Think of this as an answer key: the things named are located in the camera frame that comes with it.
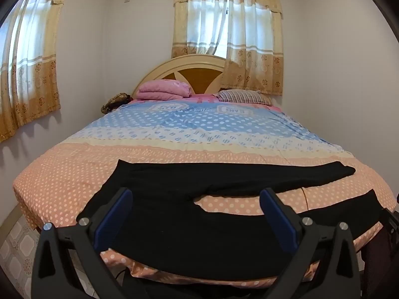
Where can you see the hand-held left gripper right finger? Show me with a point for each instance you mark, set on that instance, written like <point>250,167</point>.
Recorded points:
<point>280,221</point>

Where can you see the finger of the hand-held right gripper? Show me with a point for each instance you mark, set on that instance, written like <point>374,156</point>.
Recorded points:
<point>392,224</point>

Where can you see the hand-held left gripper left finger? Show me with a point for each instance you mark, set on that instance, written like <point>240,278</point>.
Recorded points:
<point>113,221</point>

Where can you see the black pants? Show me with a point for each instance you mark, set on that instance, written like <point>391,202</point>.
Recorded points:
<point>187,233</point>

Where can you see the dark maroon cloth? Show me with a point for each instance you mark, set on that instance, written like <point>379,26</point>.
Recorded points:
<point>380,264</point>

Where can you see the polka dot bedspread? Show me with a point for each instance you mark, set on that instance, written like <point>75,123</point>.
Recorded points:
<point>187,124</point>

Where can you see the striped pillow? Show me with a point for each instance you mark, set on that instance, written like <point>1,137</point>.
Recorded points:
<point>243,96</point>

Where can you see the pink folded blanket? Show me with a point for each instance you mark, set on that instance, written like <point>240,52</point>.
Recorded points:
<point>162,88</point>

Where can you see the cream wooden headboard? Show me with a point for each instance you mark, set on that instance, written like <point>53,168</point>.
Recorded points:
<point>199,78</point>

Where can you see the beige floral curtain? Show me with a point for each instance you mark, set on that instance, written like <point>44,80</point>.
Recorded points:
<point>31,68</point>
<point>255,53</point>

